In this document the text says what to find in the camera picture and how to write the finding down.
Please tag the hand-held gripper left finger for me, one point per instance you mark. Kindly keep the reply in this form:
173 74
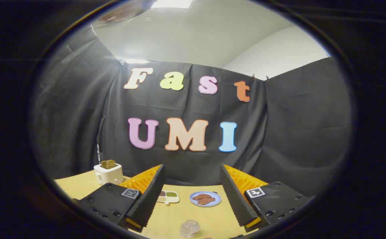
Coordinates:
148 199

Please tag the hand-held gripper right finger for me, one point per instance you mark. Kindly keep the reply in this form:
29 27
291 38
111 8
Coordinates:
236 199

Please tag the clear plastic juice bottle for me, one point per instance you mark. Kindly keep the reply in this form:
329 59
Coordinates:
189 229

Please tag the light blue plate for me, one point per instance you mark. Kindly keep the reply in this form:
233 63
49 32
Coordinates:
217 196

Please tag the white divided bean dish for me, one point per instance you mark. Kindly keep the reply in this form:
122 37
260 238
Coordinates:
170 197

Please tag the brown meat piece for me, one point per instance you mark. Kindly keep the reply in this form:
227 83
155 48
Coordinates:
201 197
209 201

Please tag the light wooden table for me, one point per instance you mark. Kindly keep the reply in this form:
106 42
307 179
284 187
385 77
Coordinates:
179 215

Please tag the white toaster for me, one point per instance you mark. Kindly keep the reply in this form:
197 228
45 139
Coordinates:
110 175

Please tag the brown toast slice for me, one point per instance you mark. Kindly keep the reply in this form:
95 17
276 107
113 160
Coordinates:
108 164

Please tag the black backdrop cloth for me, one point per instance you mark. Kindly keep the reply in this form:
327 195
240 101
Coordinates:
296 132

